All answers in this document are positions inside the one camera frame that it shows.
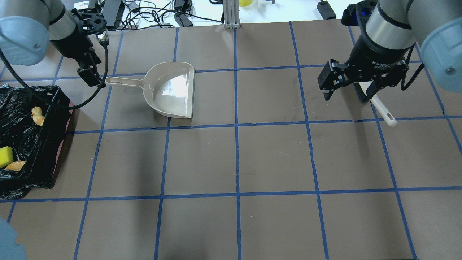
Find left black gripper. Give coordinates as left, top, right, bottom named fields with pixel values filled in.
left=51, top=8, right=106, bottom=88

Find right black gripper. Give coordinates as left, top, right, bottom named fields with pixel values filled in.
left=317, top=34, right=409, bottom=101

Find white hand brush black bristles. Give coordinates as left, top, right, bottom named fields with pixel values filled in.
left=353, top=81, right=397, bottom=127

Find croissant bread toy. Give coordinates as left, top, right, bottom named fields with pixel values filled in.
left=31, top=106, right=45, bottom=126

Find beige plastic dustpan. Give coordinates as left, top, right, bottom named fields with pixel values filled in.
left=105, top=61, right=195, bottom=119

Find yellow green sponge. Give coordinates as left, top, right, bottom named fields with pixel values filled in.
left=0, top=146, right=14, bottom=168

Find yellow potato toy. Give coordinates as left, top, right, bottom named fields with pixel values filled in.
left=5, top=161, right=26, bottom=171

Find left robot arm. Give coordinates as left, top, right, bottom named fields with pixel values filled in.
left=1, top=0, right=109, bottom=110

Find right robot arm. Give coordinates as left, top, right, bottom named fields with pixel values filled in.
left=317, top=0, right=462, bottom=102

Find pink bin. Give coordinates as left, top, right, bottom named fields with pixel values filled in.
left=52, top=110, right=80, bottom=185

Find black trash bag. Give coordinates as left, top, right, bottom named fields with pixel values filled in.
left=0, top=84, right=71, bottom=199

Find black power brick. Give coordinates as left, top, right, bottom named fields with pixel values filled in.
left=317, top=0, right=336, bottom=20

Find black power adapter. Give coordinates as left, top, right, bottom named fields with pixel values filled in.
left=174, top=13, right=193, bottom=27

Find aluminium frame post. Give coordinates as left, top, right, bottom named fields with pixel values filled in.
left=223, top=0, right=241, bottom=29

